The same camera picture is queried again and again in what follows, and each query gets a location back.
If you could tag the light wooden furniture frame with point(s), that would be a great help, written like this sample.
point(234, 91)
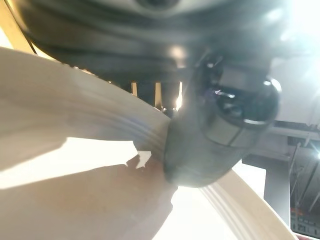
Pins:
point(11, 27)

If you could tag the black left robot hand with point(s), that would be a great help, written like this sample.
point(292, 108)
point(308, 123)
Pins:
point(200, 155)

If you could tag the grey dishwasher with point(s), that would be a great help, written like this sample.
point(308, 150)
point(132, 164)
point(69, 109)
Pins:
point(277, 185)

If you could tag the white round plate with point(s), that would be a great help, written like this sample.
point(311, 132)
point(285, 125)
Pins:
point(75, 190)

